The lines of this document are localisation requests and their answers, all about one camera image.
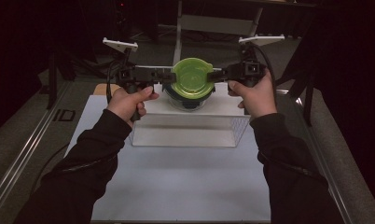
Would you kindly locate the black stand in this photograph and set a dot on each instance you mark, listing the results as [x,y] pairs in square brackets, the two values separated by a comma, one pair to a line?
[52,81]
[308,99]

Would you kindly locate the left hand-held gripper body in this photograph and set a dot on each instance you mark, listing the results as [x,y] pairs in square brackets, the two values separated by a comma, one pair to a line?
[139,76]

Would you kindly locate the aluminium rail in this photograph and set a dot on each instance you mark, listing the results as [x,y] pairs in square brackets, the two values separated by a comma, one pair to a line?
[319,158]
[27,149]

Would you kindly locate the green round lid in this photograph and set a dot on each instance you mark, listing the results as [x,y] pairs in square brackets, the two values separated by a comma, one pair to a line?
[191,77]

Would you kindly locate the person's left hand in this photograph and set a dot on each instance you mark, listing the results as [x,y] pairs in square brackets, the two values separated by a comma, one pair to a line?
[126,104]

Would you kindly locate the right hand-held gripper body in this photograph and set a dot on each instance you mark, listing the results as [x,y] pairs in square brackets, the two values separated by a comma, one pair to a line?
[249,70]

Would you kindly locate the clear plastic container box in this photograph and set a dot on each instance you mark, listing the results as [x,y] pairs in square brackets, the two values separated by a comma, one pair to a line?
[182,130]

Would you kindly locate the grey metal stand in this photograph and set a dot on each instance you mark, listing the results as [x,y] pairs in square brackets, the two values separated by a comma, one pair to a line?
[216,25]

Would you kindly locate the wooden board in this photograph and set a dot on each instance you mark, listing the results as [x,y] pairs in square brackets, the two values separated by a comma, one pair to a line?
[104,89]

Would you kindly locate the person's right hand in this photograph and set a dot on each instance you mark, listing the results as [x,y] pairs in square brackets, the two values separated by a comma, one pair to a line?
[257,99]

